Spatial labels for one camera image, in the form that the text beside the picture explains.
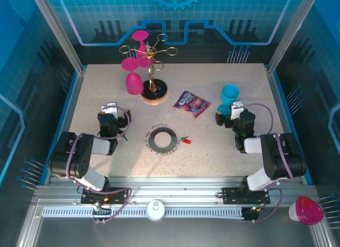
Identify pink and white cup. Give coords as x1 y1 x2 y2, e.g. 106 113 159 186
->
288 195 325 226

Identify teal plastic goblet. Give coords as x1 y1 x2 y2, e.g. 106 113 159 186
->
216 83 241 116

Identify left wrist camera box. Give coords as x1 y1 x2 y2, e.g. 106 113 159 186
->
101 102 118 118

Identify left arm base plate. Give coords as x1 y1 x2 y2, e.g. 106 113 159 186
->
80 186 131 206

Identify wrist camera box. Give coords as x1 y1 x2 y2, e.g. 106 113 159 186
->
229 100 244 121
101 102 118 118

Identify gold glass rack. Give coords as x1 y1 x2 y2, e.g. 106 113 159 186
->
118 33 176 107

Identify purple snack bag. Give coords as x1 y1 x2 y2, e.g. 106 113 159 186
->
172 90 211 119

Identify aluminium frame post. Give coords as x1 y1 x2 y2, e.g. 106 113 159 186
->
266 0 321 75
29 0 88 75

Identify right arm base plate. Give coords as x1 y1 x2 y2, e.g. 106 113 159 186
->
221 186 272 206

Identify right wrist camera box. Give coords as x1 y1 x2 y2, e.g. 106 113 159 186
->
229 100 244 121

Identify white round knob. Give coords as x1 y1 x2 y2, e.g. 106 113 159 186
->
146 199 166 222

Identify slotted grey cable duct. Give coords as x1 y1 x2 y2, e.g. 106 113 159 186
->
41 206 245 219

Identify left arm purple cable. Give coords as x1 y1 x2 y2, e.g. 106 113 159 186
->
65 103 133 225

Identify pink plastic goblet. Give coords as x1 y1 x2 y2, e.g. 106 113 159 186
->
139 56 155 69
121 57 144 96
132 30 150 59

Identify aluminium front rail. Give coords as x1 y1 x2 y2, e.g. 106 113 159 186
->
33 176 317 203

